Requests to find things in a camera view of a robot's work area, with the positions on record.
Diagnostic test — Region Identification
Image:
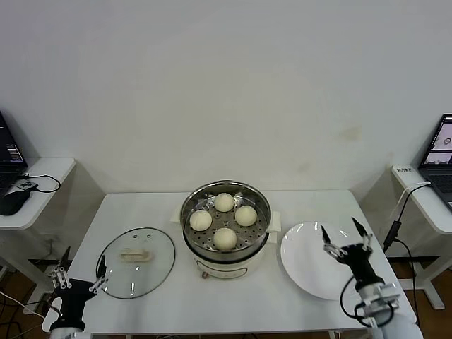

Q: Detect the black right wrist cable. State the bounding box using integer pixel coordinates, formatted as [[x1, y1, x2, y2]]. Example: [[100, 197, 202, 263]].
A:
[[339, 277, 375, 328]]

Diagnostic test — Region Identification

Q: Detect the round white plate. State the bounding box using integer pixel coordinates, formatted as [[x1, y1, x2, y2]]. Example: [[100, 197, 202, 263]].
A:
[[280, 221, 369, 301]]

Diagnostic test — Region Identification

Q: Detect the flat white cable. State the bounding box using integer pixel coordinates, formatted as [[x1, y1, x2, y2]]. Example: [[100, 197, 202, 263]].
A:
[[390, 181, 432, 220]]

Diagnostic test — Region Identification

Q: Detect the cream electric cooking pot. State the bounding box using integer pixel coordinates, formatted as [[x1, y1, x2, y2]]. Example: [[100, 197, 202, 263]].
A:
[[172, 208, 283, 280]]

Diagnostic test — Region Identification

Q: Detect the perforated steel steamer basket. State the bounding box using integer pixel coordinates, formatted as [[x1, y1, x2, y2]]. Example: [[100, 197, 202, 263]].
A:
[[180, 180, 273, 256]]

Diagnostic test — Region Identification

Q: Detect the black cable with adapter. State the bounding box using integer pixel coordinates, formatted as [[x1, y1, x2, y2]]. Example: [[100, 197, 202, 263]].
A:
[[383, 182, 432, 339]]

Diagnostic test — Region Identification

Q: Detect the white steamed baozi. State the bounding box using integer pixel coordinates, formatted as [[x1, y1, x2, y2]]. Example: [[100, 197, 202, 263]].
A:
[[213, 227, 238, 251], [214, 192, 234, 213], [234, 206, 258, 227], [189, 210, 213, 232]]

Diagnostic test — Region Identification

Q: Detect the round glass pot lid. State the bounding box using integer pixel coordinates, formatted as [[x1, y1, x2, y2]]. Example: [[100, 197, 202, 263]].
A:
[[96, 227, 177, 300]]

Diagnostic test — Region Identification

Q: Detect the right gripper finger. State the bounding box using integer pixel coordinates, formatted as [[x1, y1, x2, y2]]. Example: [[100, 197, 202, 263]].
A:
[[352, 217, 374, 254], [320, 225, 349, 258]]

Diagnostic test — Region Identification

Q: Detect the white side table with label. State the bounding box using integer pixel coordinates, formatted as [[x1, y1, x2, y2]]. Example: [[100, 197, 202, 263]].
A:
[[391, 165, 452, 311]]

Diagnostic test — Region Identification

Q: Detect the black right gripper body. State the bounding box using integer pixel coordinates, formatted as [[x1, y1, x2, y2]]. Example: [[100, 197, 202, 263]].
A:
[[337, 243, 385, 287]]

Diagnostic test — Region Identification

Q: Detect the grey laptop showing camera views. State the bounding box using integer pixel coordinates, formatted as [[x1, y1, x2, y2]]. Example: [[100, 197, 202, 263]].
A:
[[419, 113, 452, 209]]

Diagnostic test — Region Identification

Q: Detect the thin black looped cable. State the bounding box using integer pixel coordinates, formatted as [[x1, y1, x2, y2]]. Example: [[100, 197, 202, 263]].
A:
[[19, 172, 63, 194]]

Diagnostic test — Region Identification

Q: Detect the white side table with mouse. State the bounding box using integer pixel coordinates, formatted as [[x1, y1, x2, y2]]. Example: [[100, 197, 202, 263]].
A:
[[0, 157, 77, 304]]

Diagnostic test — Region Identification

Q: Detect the black laptop with dark screen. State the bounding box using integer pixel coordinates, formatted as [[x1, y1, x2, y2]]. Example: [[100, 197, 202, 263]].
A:
[[0, 108, 29, 197]]

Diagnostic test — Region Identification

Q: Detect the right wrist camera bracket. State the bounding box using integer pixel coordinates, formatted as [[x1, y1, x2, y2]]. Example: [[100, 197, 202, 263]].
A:
[[363, 284, 402, 317]]

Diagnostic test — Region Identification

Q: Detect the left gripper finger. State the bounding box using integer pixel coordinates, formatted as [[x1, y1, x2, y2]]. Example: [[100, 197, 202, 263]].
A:
[[49, 246, 71, 289], [88, 254, 109, 293]]

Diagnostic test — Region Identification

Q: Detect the black computer mouse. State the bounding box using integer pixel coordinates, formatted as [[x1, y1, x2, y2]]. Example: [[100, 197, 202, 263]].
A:
[[0, 190, 31, 216]]

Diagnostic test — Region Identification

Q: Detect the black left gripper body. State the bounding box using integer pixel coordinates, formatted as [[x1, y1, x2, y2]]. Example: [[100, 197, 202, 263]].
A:
[[52, 278, 97, 331]]

